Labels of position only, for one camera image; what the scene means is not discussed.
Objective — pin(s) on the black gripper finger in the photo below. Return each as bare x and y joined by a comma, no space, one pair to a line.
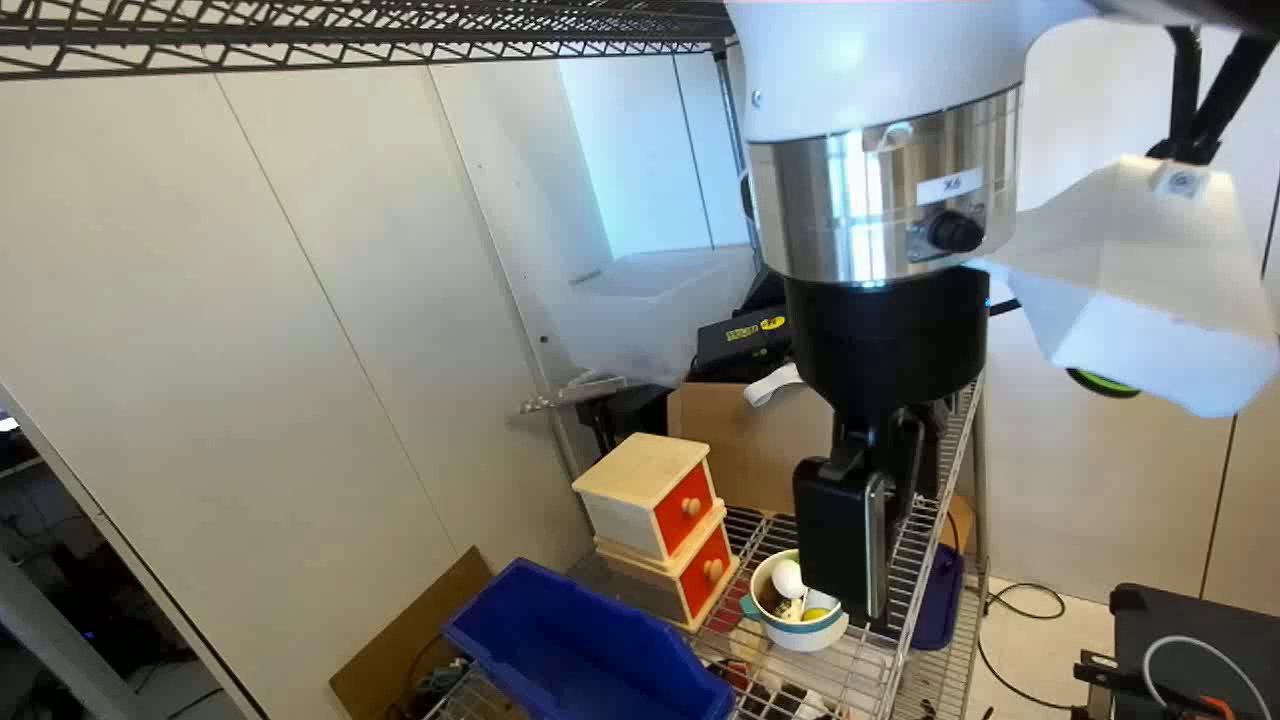
835,533
908,481

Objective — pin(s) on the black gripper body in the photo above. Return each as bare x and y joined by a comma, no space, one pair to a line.
884,341

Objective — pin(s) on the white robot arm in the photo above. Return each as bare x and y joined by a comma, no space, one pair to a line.
866,83

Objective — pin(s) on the dark blue bucket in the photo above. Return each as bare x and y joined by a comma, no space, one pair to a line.
936,603

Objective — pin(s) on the white paper piece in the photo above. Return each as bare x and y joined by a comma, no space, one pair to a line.
770,387

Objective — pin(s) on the wooden box with red drawer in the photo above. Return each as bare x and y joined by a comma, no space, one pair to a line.
642,481
703,574

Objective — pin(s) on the cardboard box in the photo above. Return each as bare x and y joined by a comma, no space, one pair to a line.
403,643
725,442

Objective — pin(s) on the black bag with yellow logo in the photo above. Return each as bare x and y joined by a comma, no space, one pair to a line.
740,333

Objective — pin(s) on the clear plastic storage tub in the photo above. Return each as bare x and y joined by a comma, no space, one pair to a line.
642,312

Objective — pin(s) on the white flat sheet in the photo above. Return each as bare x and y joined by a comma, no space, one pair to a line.
1144,285

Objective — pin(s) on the blue plastic bin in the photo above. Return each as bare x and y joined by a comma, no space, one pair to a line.
574,654

